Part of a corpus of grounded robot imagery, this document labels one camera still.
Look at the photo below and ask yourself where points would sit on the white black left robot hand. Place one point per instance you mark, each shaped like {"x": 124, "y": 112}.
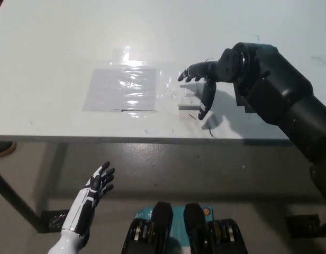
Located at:
{"x": 82, "y": 201}

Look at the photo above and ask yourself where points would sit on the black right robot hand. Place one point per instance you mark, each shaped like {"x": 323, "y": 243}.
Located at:
{"x": 227, "y": 66}

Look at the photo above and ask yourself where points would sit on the black tape square patch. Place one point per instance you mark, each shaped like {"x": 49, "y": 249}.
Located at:
{"x": 242, "y": 102}

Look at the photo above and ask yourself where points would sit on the clear plastic film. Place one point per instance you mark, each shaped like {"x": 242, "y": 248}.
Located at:
{"x": 167, "y": 84}

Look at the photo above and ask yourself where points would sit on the black table leg with foot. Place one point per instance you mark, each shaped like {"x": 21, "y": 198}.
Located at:
{"x": 17, "y": 201}

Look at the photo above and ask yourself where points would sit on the round dark tan-rimmed object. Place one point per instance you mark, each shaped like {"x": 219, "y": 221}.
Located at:
{"x": 3, "y": 149}

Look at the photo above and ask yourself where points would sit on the black table foot plate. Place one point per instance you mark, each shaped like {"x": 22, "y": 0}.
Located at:
{"x": 302, "y": 225}

